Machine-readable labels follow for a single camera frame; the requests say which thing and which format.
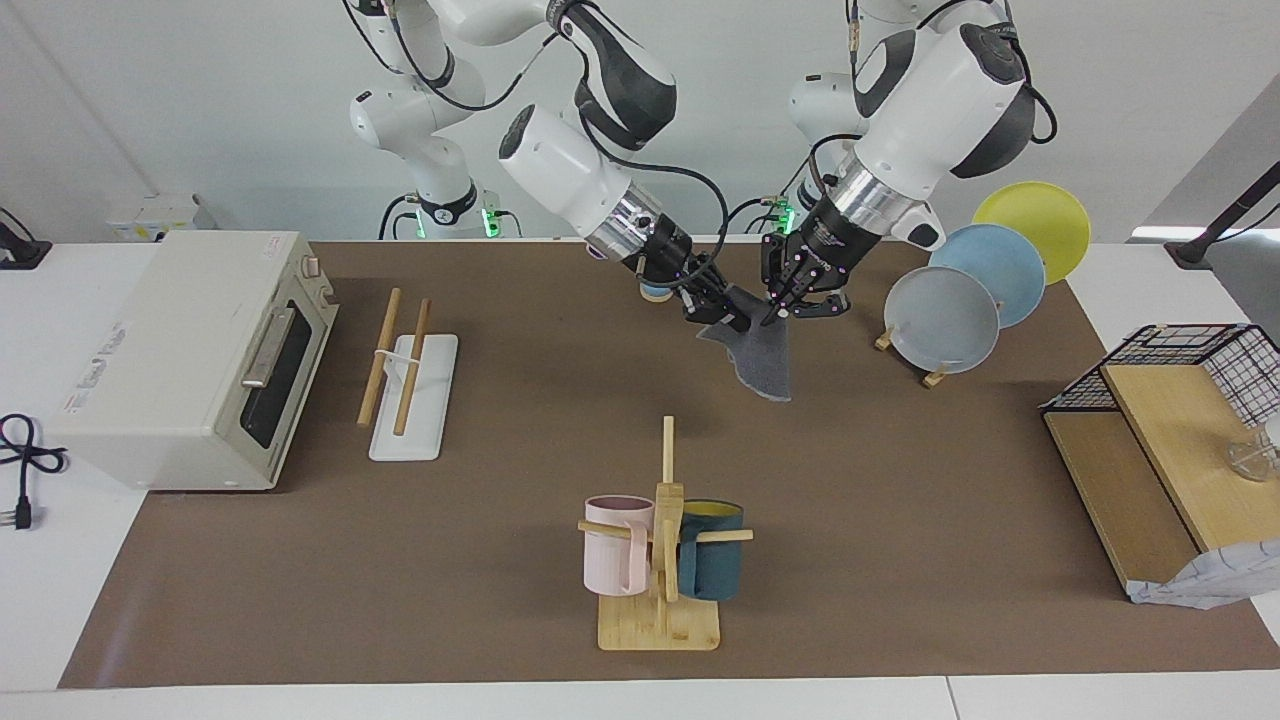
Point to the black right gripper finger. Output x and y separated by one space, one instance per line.
715 315
718 278

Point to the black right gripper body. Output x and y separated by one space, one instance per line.
668 258

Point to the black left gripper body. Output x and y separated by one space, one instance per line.
825 245

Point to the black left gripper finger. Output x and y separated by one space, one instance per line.
775 285
825 302

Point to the purple and grey towel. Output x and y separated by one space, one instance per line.
760 355

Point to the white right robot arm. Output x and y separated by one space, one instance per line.
560 160

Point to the wooden plate rack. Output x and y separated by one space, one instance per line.
935 378

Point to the white towel rack wooden bars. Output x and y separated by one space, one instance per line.
415 400

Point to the blue service bell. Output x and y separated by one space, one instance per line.
655 293

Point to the grey plate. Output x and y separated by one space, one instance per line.
940 325

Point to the light blue plate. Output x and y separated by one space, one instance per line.
1000 265

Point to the brown table mat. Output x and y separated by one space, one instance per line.
560 400

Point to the yellow plate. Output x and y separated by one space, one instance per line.
1040 220

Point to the dark teal mug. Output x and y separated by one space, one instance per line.
715 565

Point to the pink mug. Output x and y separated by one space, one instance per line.
612 555

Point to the wooden mug tree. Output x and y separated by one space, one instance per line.
665 620

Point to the wooden shelf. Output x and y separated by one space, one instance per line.
1170 440

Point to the clear glass cup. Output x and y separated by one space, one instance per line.
1250 460

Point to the beige toaster oven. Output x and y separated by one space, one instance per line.
170 350

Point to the white box device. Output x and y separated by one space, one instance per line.
155 215

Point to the black camera stand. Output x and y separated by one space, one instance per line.
1195 248

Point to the black clamp mount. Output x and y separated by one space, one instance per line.
20 252

